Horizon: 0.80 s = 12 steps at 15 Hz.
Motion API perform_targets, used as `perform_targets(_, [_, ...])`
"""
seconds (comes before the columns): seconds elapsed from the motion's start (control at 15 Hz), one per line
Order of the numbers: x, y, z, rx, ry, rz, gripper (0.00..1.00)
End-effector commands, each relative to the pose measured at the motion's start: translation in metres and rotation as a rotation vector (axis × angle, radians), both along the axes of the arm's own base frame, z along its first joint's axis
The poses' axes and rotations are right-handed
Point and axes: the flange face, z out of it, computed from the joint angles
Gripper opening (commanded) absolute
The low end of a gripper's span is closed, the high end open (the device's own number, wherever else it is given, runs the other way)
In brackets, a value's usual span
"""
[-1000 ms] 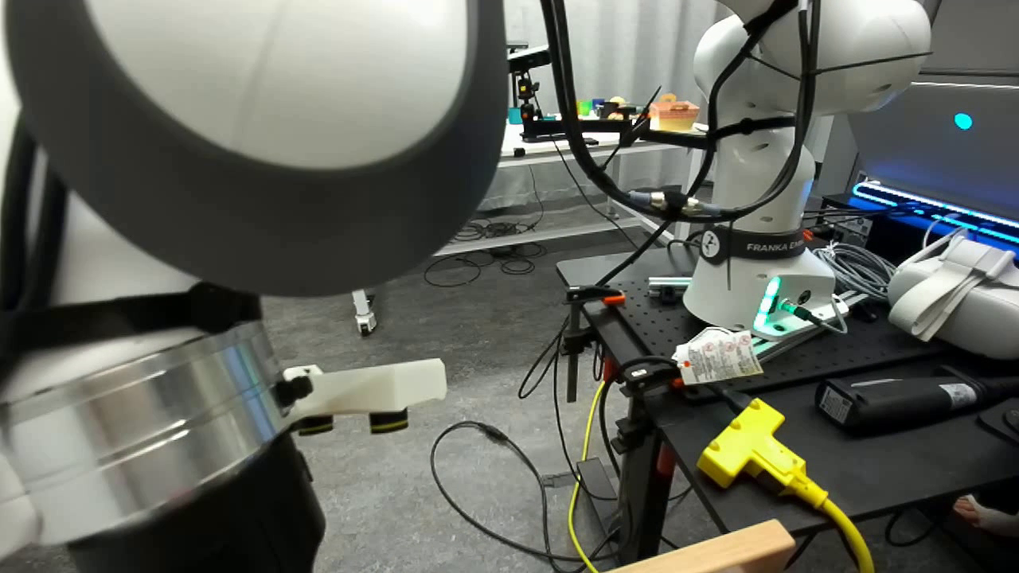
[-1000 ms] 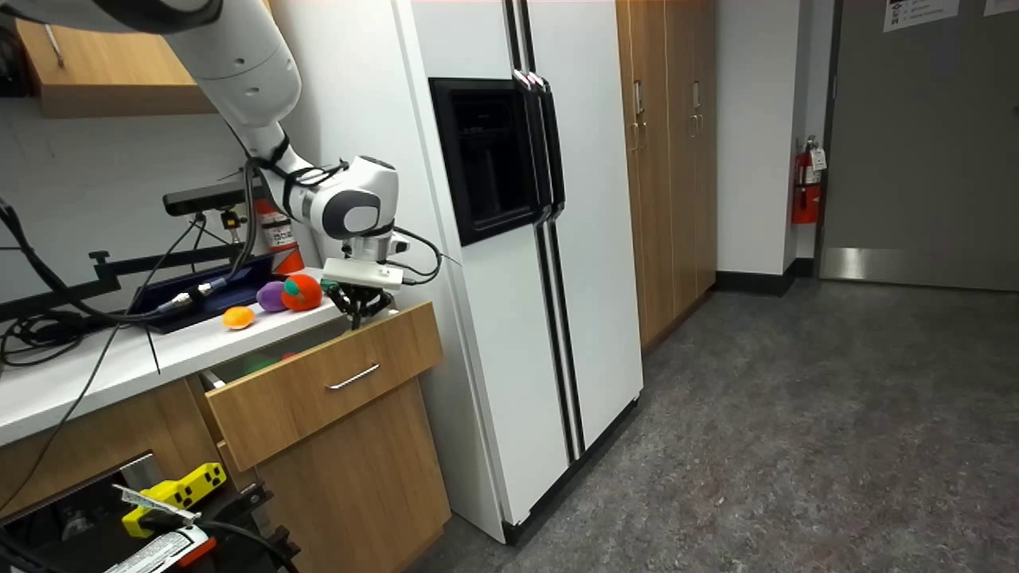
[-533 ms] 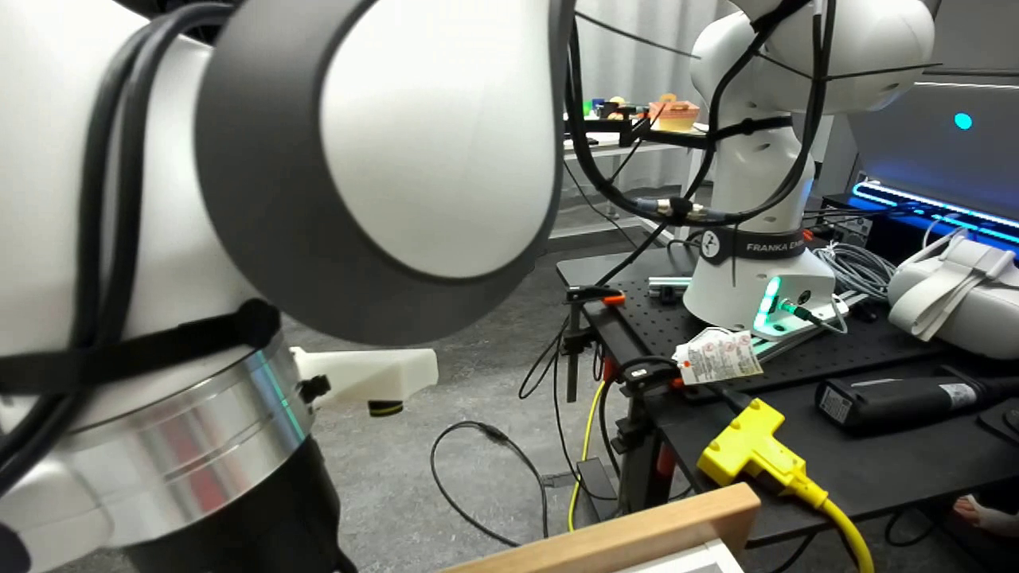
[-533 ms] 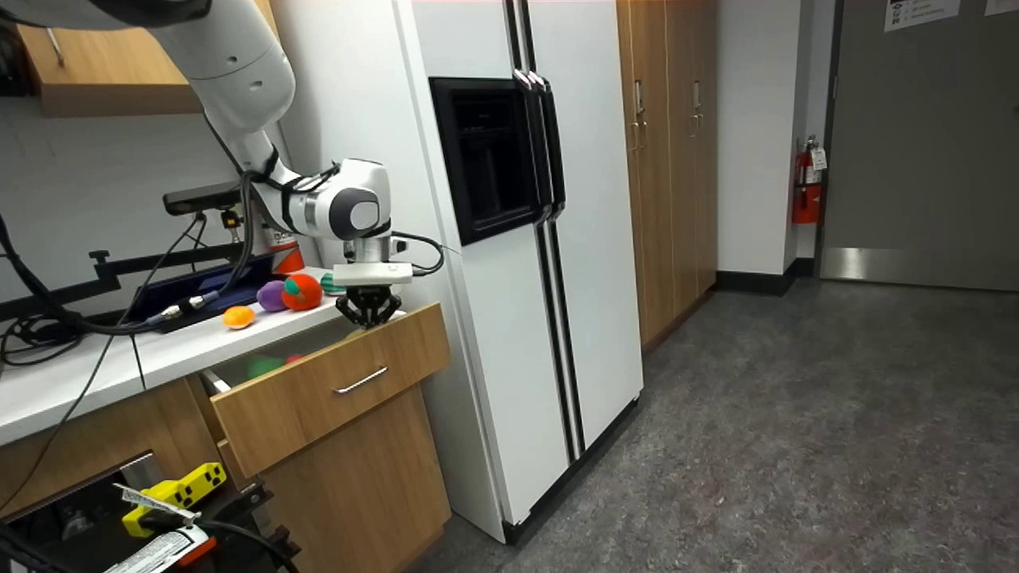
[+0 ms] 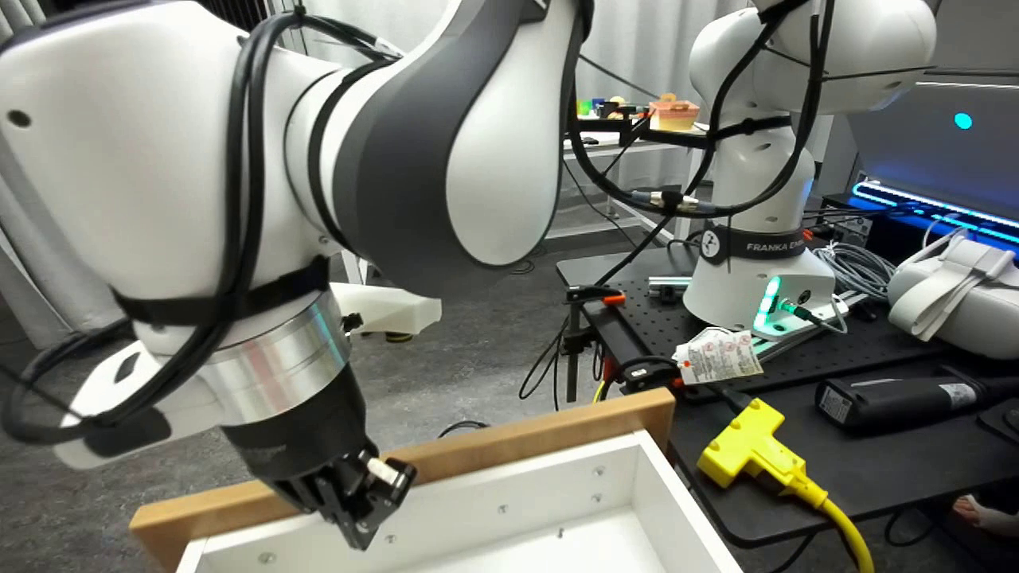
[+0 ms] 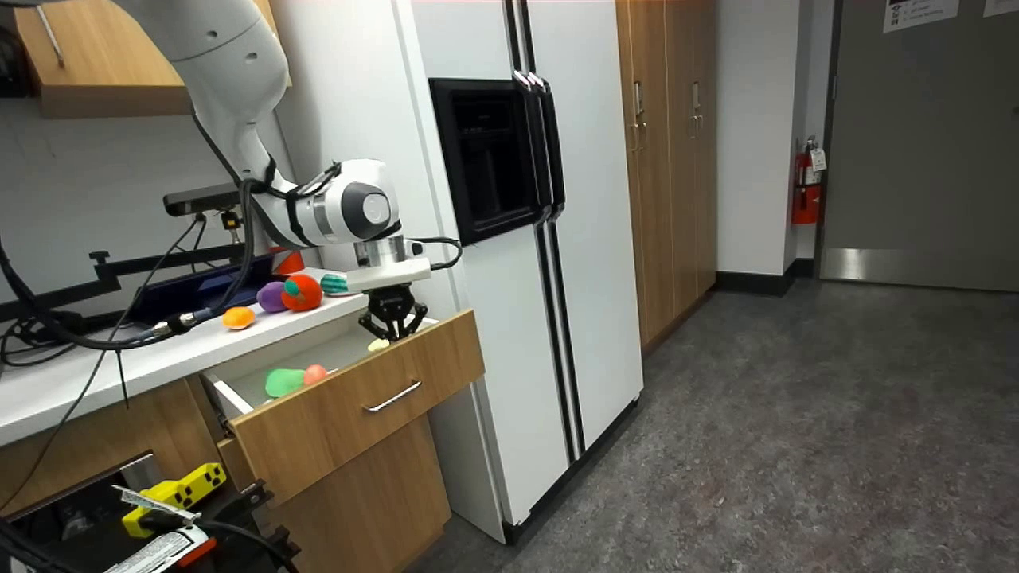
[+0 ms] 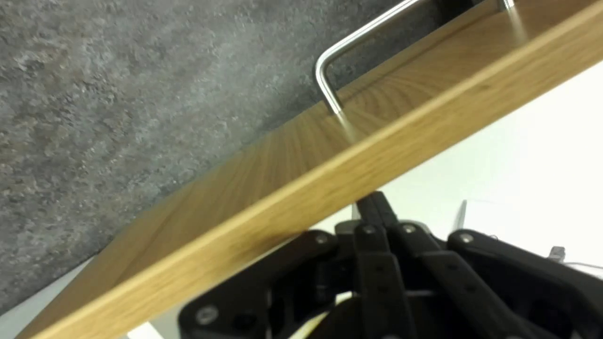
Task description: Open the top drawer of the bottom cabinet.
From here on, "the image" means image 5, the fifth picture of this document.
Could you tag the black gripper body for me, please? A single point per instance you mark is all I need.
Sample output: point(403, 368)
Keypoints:
point(305, 442)

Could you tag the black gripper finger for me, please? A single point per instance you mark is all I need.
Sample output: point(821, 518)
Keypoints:
point(350, 514)
point(386, 480)

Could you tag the wooden drawer white inside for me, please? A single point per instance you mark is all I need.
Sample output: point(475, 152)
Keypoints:
point(553, 497)

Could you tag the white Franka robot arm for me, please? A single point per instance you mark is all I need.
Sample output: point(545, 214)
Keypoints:
point(160, 162)

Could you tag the red clamp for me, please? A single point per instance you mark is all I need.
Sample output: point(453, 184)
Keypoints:
point(612, 302)

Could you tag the white printed packet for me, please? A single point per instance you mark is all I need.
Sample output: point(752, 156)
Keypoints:
point(718, 356)

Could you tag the yellow power plug block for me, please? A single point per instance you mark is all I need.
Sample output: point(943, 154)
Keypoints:
point(743, 442)

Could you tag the white table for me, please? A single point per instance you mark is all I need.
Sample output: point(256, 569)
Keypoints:
point(638, 169)

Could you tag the colourful toy blocks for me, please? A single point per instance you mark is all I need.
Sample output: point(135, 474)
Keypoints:
point(605, 105)

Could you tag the orange toy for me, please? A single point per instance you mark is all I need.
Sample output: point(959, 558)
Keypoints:
point(674, 113)

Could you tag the black robot table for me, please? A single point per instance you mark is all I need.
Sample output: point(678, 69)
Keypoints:
point(902, 466)

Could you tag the black power brick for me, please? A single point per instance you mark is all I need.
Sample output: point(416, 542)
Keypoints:
point(902, 402)

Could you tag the grey computer blue light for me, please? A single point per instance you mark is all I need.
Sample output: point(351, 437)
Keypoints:
point(933, 162)

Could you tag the green lit bracket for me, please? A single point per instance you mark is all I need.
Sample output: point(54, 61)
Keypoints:
point(781, 306)

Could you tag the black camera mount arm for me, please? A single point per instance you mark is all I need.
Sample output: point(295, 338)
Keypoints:
point(638, 129)

